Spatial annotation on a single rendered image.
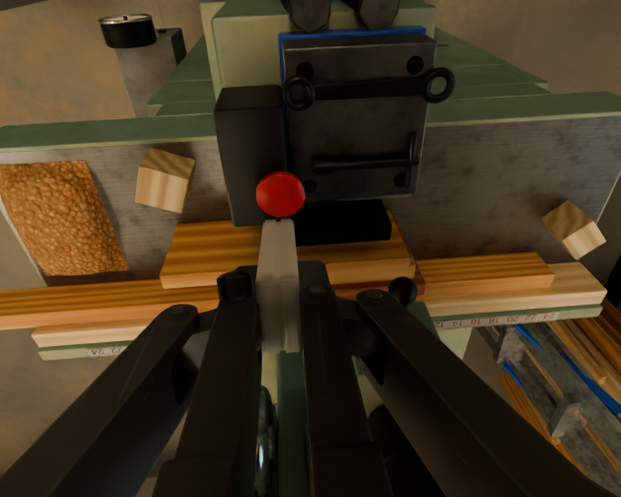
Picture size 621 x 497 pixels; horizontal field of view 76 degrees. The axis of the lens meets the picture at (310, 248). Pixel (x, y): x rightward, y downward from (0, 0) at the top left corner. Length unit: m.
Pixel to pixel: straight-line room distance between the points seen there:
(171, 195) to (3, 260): 1.55
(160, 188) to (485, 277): 0.33
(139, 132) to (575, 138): 0.40
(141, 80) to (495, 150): 0.48
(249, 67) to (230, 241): 0.16
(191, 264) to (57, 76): 1.11
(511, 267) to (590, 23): 1.14
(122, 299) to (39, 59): 1.05
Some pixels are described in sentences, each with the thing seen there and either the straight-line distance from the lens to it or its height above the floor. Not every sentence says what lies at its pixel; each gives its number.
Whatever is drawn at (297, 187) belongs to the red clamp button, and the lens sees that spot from 0.24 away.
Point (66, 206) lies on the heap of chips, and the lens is 0.41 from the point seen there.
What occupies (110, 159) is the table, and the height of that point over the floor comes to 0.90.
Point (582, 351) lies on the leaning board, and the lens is 1.81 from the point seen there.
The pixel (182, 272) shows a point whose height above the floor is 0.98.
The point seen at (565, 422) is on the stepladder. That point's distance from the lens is 1.26.
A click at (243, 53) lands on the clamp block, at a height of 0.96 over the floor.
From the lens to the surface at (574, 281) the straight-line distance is 0.52.
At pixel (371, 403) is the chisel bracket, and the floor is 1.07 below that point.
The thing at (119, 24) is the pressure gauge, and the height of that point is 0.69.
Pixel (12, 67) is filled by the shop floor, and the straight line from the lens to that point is 1.46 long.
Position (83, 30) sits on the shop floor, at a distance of 1.35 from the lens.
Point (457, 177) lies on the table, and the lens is 0.41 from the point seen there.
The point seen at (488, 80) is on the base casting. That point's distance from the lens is 0.52.
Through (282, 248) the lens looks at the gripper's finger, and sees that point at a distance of 0.16.
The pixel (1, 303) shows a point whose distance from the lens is 0.52.
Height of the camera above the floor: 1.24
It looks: 53 degrees down
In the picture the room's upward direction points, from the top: 173 degrees clockwise
